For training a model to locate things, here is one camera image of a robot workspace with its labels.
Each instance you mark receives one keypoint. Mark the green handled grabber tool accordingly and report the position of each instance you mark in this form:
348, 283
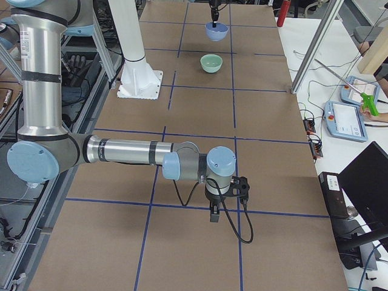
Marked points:
368, 100

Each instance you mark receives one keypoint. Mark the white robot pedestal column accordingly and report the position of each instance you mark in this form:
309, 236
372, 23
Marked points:
138, 79

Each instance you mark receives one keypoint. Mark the red fire extinguisher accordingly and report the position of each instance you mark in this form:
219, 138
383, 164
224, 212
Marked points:
283, 12

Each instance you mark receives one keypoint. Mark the green ceramic bowl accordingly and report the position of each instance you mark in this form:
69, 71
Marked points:
211, 63

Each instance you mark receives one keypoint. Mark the person's hand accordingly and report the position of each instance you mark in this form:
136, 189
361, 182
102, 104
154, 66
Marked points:
367, 114

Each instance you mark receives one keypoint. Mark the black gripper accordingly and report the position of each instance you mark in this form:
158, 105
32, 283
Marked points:
213, 199
214, 4

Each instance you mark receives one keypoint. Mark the blue ceramic bowl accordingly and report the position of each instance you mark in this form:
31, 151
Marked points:
216, 31

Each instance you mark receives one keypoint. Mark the black monitor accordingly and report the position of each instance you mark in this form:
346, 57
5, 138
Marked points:
364, 181

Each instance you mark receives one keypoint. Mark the near teach pendant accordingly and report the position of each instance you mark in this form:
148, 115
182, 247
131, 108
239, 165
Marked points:
344, 121

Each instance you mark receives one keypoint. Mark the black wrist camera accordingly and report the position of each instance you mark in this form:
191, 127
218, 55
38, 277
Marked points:
239, 188

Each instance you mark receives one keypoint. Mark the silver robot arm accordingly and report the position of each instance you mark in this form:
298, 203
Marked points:
45, 148

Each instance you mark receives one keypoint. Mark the brown paper table mat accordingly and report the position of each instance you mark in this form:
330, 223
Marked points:
127, 228

